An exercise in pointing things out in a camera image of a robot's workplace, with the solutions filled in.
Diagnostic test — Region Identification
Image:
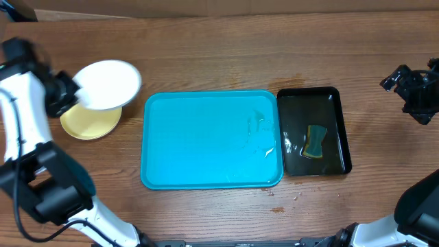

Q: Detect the green rimmed plate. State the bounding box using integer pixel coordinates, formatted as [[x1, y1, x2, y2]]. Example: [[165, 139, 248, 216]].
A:
[[60, 104, 122, 140]]

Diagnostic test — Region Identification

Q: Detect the white plate with sauce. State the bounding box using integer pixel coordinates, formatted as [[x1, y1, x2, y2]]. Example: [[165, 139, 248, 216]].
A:
[[73, 60, 142, 110]]

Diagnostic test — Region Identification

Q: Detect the green yellow sponge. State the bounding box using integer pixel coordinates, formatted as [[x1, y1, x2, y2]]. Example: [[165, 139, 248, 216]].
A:
[[302, 125, 327, 158]]

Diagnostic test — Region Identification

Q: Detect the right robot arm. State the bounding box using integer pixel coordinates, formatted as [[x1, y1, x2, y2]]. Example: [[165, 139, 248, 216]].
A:
[[309, 58, 438, 247]]

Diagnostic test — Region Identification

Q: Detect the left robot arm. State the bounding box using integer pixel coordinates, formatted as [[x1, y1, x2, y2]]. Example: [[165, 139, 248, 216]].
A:
[[1, 38, 153, 246]]

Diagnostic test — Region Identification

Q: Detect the black water tray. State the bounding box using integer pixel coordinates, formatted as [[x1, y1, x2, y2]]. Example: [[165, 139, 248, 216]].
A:
[[277, 86, 353, 176]]

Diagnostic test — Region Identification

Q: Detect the teal plastic tray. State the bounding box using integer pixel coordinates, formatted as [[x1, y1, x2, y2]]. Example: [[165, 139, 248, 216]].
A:
[[140, 90, 283, 190]]

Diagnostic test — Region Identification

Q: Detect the dark object top-left corner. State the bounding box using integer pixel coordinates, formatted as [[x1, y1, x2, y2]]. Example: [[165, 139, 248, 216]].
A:
[[1, 0, 38, 22]]

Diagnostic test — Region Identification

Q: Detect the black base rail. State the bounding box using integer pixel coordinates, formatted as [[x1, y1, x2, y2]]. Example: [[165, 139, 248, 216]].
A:
[[149, 237, 333, 247]]

